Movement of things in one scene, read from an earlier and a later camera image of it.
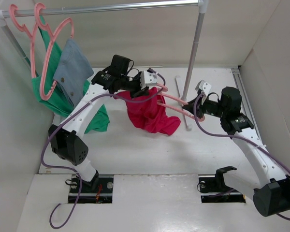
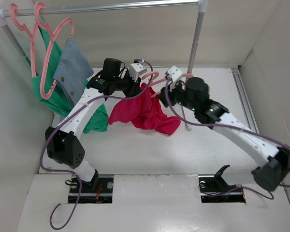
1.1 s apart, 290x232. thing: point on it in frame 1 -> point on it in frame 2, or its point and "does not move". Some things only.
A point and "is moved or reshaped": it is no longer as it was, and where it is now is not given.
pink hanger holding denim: [52, 36] does not move
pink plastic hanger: [198, 118] is moved or reshaped
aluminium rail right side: [243, 91] does not move
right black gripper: [199, 105] -> [178, 84]
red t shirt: [149, 111] is moved or reshaped
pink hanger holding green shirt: [31, 36] does not move
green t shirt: [47, 58] does not move
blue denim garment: [74, 72] does not move
